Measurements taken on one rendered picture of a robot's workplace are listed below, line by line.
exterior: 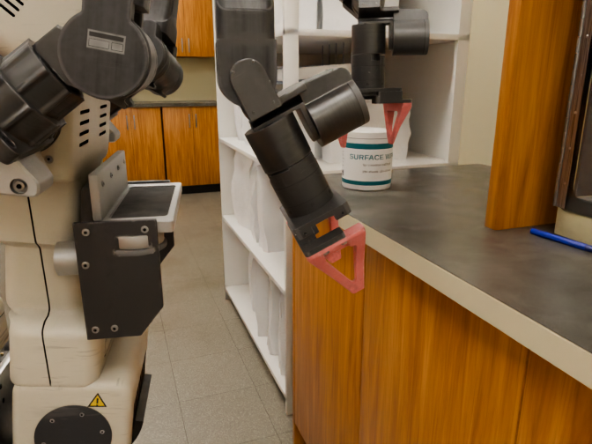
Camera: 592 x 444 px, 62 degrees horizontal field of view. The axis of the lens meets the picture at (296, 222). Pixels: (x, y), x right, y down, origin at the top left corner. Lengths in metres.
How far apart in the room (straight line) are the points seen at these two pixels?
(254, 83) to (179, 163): 4.97
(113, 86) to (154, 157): 4.94
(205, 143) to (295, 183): 4.95
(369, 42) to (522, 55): 0.27
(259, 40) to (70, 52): 0.17
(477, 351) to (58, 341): 0.59
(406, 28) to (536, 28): 0.23
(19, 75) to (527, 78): 0.79
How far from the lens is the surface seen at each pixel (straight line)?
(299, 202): 0.53
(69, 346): 0.75
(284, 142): 0.52
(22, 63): 0.53
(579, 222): 0.99
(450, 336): 0.85
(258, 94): 0.50
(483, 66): 1.84
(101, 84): 0.49
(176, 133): 5.41
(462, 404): 0.87
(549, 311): 0.69
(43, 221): 0.73
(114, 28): 0.49
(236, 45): 0.50
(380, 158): 1.27
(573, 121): 0.98
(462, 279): 0.75
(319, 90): 0.53
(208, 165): 5.50
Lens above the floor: 1.21
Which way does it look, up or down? 16 degrees down
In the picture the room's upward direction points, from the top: straight up
